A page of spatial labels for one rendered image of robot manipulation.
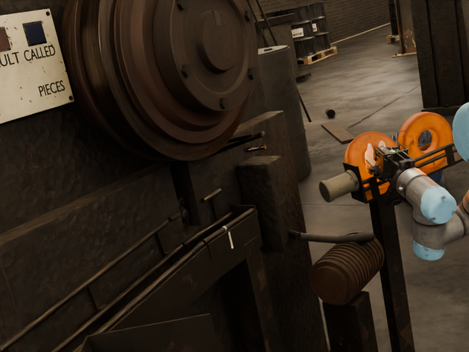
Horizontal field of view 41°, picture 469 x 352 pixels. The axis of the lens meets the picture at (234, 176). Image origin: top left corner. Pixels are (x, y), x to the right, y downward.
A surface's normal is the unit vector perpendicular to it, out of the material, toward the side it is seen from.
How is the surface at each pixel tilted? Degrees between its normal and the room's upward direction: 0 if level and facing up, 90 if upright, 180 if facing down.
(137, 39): 79
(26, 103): 90
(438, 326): 0
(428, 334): 0
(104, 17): 90
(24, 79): 90
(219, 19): 90
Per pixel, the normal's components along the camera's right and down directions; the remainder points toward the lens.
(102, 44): 0.80, -0.01
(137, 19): -0.18, -0.09
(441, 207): 0.29, 0.44
